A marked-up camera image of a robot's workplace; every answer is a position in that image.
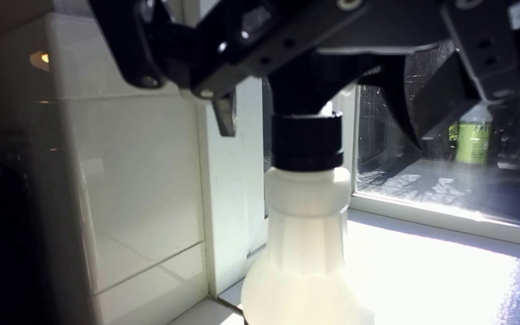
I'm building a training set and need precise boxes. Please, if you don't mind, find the black coffee maker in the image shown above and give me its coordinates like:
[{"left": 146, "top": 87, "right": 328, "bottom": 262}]
[{"left": 0, "top": 160, "right": 48, "bottom": 325}]

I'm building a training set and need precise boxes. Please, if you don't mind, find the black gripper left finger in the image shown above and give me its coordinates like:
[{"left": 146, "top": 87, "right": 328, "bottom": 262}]
[{"left": 86, "top": 0, "right": 238, "bottom": 138}]

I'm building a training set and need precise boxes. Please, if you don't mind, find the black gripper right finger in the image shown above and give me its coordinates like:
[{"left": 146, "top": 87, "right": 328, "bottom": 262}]
[{"left": 411, "top": 0, "right": 520, "bottom": 138}]

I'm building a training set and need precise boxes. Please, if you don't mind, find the green label spray bottle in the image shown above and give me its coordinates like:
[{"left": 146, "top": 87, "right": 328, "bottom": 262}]
[{"left": 240, "top": 55, "right": 416, "bottom": 325}]

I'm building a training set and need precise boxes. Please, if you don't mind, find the green bottle reflection outside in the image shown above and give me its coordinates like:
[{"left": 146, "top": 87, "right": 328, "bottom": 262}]
[{"left": 454, "top": 105, "right": 492, "bottom": 165}]

